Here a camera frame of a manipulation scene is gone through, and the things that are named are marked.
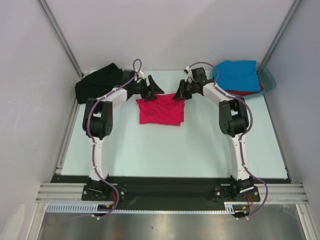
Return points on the folded black t shirt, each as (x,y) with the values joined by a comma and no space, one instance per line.
(98,83)

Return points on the teal plastic basket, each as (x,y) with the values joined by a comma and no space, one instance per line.
(265,78)

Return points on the left aluminium corner post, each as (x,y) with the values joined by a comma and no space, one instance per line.
(55,27)

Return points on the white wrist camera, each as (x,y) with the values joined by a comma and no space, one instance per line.
(141,75)
(188,71)

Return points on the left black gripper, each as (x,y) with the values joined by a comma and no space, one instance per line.
(148,94)

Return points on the aluminium corner post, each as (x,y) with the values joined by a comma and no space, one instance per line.
(282,29)
(55,27)

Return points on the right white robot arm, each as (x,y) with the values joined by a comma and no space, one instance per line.
(233,122)

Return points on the blue t shirt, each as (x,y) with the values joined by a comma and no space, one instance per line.
(238,76)

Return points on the pink t shirt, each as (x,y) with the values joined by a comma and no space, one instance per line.
(163,111)

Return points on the left slotted cable duct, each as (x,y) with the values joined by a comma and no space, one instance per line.
(86,208)

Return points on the aluminium front frame rail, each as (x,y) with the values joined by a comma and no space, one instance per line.
(72,192)

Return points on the slotted cable duct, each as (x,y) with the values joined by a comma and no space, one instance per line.
(86,208)
(237,207)

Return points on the right aluminium corner post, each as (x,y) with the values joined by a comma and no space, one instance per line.
(282,29)

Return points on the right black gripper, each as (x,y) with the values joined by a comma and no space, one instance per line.
(181,93)

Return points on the right slotted cable duct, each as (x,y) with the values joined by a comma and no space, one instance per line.
(237,207)

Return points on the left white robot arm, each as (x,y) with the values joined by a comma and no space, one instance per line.
(98,121)

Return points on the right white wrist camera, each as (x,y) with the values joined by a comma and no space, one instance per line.
(188,71)

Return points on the red t shirt in basket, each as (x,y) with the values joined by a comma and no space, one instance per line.
(246,93)

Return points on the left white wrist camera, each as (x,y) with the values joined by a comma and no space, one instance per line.
(141,75)

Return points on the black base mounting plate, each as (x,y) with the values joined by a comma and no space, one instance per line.
(167,193)

